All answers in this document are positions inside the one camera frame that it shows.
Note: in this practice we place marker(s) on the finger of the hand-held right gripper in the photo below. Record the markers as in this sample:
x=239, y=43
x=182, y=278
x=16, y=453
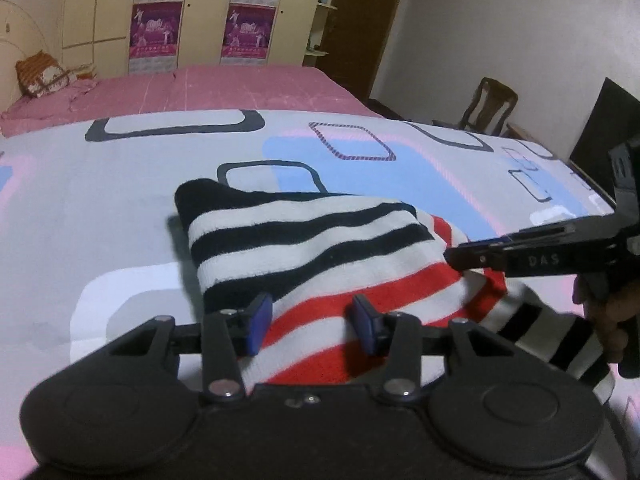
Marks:
x=500, y=260

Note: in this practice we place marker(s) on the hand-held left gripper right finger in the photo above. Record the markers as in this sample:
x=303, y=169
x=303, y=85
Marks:
x=364, y=329

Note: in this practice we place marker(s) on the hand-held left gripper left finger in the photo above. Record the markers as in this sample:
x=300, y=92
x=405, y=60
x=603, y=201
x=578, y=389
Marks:
x=260, y=324

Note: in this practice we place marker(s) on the black white red striped sweater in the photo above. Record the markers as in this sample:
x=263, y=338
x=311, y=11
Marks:
x=320, y=250

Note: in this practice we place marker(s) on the person's right hand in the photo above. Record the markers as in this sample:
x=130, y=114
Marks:
x=612, y=320

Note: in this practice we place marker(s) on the black flat screen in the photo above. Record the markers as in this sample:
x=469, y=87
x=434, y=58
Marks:
x=602, y=135

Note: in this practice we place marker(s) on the dark wooden chair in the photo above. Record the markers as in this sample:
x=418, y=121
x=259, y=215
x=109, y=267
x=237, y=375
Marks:
x=487, y=107

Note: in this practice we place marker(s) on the printed blanket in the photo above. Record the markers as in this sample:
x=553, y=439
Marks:
x=100, y=200

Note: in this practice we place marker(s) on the pink bed sheet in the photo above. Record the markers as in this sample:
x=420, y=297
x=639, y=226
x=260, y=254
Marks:
x=225, y=87

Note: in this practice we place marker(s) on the dark wooden door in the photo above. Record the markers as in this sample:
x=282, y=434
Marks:
x=370, y=25

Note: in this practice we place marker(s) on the crumpled pink cloth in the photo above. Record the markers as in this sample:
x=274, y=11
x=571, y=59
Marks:
x=80, y=87

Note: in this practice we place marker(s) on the cream wardrobe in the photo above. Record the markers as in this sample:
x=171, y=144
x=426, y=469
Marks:
x=205, y=10

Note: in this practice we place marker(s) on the orange patterned pillow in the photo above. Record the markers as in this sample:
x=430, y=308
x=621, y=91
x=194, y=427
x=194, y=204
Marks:
x=42, y=75

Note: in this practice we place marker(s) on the cream wooden headboard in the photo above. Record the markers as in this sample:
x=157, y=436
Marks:
x=10, y=55

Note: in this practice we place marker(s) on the cream wall shelf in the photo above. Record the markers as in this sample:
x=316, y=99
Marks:
x=322, y=15

